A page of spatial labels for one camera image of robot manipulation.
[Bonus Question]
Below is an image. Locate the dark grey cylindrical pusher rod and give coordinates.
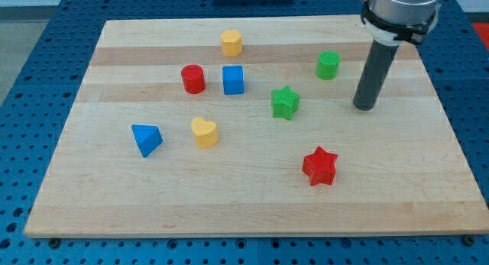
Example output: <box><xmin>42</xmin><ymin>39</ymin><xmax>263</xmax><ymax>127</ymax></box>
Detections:
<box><xmin>353</xmin><ymin>40</ymin><xmax>399</xmax><ymax>111</ymax></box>

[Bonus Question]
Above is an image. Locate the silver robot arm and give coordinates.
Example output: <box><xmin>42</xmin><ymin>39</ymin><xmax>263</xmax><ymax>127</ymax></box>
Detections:
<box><xmin>353</xmin><ymin>0</ymin><xmax>441</xmax><ymax>111</ymax></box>

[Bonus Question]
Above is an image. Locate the green star block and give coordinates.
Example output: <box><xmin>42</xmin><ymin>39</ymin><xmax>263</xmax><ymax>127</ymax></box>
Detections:
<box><xmin>271</xmin><ymin>86</ymin><xmax>300</xmax><ymax>120</ymax></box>

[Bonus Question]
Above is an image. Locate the red star block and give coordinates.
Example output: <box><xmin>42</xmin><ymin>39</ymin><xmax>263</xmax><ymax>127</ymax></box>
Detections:
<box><xmin>302</xmin><ymin>147</ymin><xmax>338</xmax><ymax>186</ymax></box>

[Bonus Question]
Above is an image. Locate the green cylinder block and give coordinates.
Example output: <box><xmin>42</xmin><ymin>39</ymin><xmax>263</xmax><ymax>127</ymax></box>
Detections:
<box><xmin>316</xmin><ymin>50</ymin><xmax>341</xmax><ymax>80</ymax></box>

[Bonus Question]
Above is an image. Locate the blue cube block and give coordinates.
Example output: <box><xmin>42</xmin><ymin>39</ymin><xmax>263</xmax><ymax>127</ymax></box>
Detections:
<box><xmin>222</xmin><ymin>65</ymin><xmax>245</xmax><ymax>95</ymax></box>

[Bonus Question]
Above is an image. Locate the yellow hexagon block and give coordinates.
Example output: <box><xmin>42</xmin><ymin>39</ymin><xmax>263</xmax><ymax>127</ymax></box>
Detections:
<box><xmin>220</xmin><ymin>30</ymin><xmax>243</xmax><ymax>57</ymax></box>

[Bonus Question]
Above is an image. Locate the light wooden board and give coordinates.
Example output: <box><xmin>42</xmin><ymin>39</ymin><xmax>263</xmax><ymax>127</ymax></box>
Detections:
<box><xmin>24</xmin><ymin>15</ymin><xmax>488</xmax><ymax>238</ymax></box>

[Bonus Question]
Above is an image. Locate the red cylinder block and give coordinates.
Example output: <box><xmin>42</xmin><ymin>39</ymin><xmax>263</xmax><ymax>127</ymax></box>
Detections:
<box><xmin>180</xmin><ymin>64</ymin><xmax>206</xmax><ymax>94</ymax></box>

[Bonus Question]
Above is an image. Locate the yellow heart block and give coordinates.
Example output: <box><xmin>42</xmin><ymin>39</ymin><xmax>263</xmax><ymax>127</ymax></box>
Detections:
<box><xmin>191</xmin><ymin>117</ymin><xmax>219</xmax><ymax>148</ymax></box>

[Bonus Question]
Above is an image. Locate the blue triangle block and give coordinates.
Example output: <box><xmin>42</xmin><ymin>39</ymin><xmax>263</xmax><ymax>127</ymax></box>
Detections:
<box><xmin>131</xmin><ymin>124</ymin><xmax>164</xmax><ymax>158</ymax></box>

